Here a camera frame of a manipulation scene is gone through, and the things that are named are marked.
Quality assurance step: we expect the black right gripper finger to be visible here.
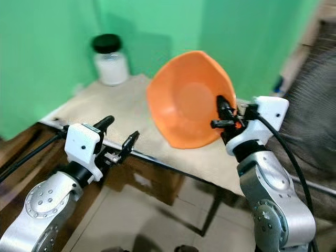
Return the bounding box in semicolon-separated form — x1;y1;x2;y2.
216;95;236;121

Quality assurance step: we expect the orange plastic bowl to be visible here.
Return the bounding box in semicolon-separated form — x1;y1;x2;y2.
146;50;237;150

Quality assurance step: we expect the beige tablecloth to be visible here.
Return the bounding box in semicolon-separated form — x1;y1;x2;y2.
42;73;261;197

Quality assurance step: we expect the brown cardboard box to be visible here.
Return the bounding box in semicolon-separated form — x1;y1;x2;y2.
109;155;183;207

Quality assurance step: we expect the glass jar with black lid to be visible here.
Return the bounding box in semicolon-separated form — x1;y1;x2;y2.
92;34;130;87

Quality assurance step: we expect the dark grey standing fan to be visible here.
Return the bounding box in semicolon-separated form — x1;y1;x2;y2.
277;47;336;185

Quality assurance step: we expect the brown wooden bench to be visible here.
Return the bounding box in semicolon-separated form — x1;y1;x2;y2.
0;122;66;211

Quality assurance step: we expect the black right robot foot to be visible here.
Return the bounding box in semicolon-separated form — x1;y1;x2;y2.
173;245;201;252

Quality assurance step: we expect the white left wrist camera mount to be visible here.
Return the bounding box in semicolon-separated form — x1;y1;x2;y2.
64;123;103;182

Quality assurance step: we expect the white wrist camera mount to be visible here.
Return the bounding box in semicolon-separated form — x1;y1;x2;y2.
64;123;103;182
226;96;290;156

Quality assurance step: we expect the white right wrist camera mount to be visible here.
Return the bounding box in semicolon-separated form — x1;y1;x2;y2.
226;96;290;156

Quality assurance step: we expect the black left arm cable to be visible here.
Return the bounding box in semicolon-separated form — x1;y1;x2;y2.
0;130;69;180

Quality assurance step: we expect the black metal table frame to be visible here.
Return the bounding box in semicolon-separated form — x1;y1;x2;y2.
39;118;336;238

